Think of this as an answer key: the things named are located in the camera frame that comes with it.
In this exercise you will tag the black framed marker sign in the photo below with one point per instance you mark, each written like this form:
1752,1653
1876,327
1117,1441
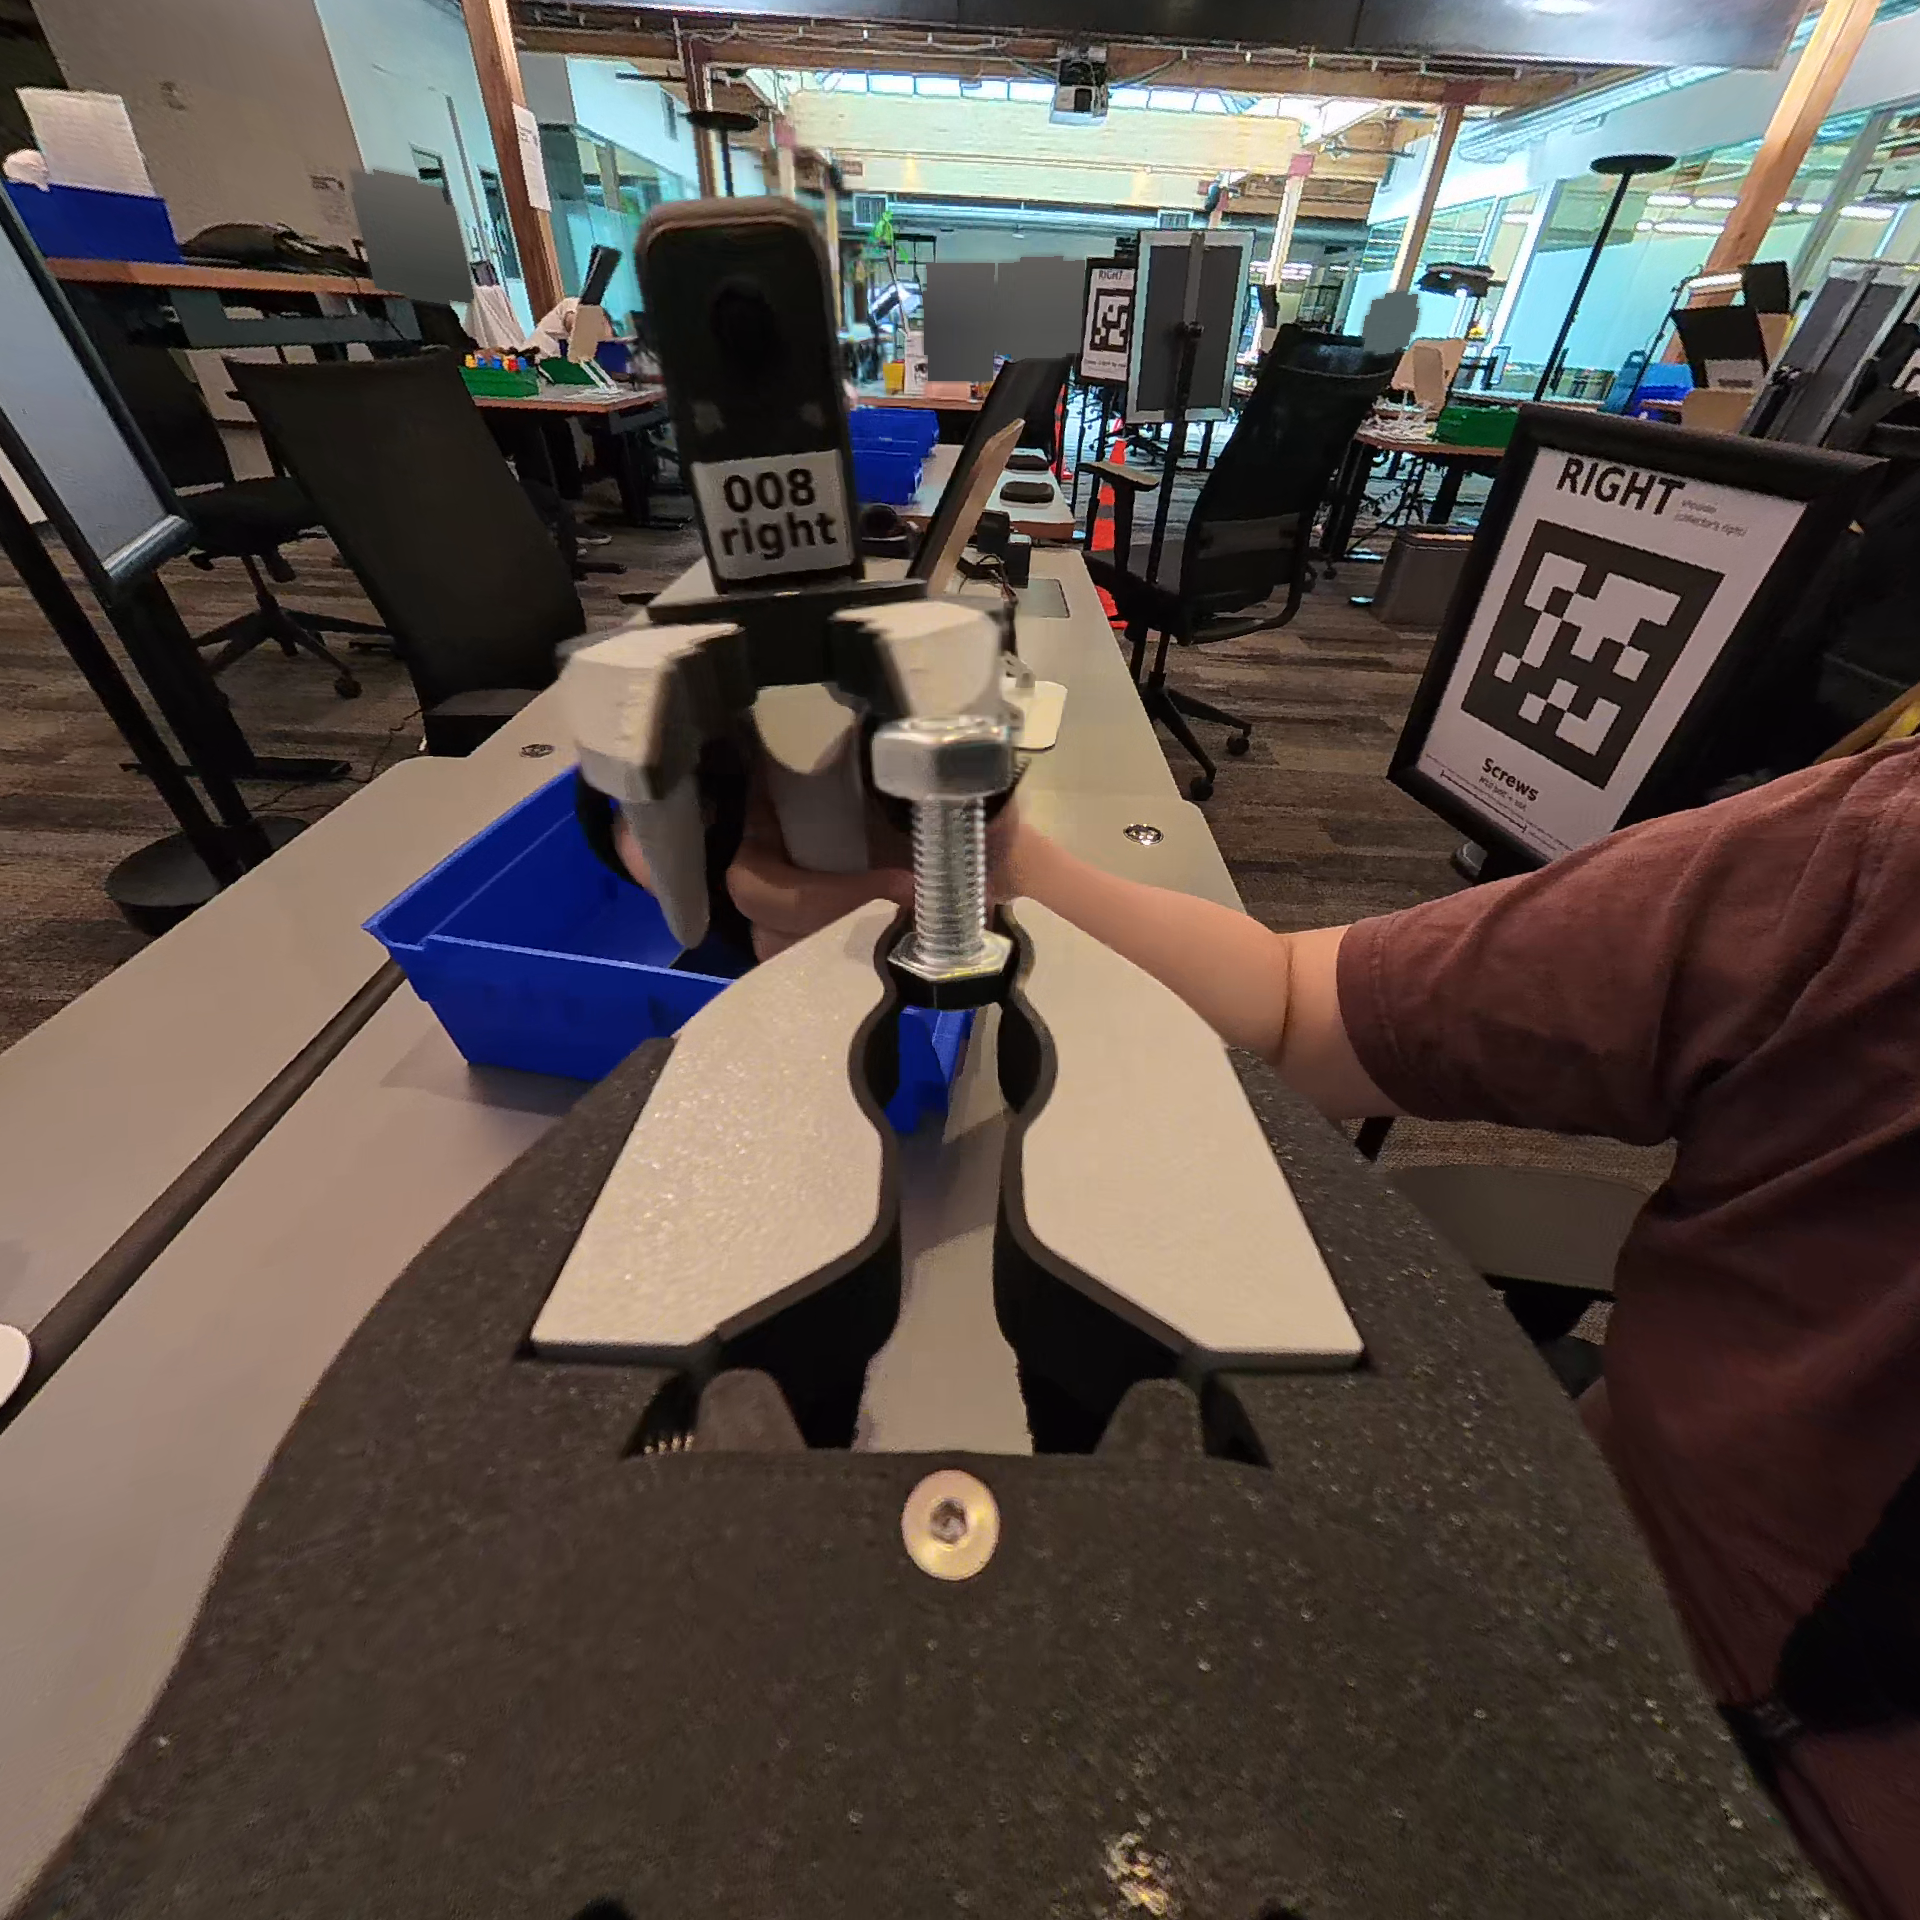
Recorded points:
1622,646
1109,324

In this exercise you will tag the steel hex nut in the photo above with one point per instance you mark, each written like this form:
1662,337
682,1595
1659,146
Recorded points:
939,758

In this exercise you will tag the white foam box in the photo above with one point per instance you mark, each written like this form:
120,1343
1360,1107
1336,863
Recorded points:
90,143

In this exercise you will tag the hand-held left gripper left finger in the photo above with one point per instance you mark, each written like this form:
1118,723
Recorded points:
735,1172

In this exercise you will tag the steel hex bolt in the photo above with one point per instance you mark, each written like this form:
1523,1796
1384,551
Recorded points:
949,869

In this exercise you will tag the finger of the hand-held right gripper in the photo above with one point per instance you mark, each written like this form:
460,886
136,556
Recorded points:
931,662
645,705

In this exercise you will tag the blue plastic bin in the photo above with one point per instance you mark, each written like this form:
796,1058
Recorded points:
892,428
888,477
540,1004

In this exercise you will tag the person's maroon shirt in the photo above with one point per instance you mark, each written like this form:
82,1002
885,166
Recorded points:
1652,1125

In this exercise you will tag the black bag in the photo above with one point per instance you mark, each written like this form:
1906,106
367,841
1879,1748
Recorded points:
270,253

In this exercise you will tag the blue storage crate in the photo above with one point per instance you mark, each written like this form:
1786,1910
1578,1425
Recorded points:
90,225

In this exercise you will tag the black floor lamp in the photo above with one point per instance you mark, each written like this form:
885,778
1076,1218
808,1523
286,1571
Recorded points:
1632,163

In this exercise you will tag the green toy brick tray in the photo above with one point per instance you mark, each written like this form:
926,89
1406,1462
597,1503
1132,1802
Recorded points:
503,378

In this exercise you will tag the wooden high table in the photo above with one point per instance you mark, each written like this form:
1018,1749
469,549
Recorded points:
224,285

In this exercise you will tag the person's right hand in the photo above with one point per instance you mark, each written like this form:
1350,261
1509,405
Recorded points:
796,908

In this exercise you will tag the ceiling projector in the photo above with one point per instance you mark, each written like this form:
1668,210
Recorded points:
1080,83

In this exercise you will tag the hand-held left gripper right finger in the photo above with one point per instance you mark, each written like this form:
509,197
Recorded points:
1172,1186

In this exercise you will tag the orange traffic cone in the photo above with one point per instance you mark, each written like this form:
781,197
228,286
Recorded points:
1102,538

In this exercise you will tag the grey sign panel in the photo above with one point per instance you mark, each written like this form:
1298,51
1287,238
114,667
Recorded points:
1194,324

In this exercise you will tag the grey waste bin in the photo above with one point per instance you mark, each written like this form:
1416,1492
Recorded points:
1424,580

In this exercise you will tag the black office chair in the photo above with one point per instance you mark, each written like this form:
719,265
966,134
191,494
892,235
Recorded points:
406,510
1261,482
242,518

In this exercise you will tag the black floor sign stand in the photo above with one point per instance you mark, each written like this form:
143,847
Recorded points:
77,422

